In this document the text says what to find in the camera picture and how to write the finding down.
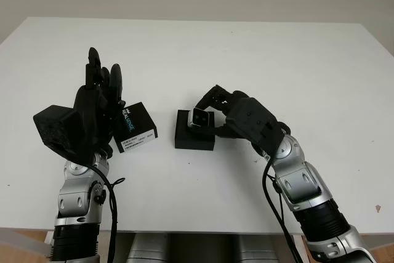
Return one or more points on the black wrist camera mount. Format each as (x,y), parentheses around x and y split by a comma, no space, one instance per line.
(255,121)
(55,127)

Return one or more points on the grey robot torso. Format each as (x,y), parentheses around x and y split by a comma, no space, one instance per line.
(200,249)

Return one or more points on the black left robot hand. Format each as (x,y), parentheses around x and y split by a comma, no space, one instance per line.
(92,106)

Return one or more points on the small silver depth camera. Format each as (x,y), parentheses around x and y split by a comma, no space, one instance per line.
(200,118)

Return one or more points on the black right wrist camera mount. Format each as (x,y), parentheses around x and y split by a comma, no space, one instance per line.
(255,121)

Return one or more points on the black box base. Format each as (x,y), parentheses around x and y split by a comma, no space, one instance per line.
(191,143)

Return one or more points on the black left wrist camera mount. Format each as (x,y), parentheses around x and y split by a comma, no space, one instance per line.
(55,127)

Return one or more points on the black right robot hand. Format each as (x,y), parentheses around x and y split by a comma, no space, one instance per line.
(223,99)

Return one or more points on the black RealSense box lid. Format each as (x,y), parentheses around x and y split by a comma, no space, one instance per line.
(135,124)

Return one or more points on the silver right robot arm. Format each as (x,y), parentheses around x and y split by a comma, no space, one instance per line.
(301,180)

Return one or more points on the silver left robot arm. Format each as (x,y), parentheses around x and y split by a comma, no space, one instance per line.
(74,198)

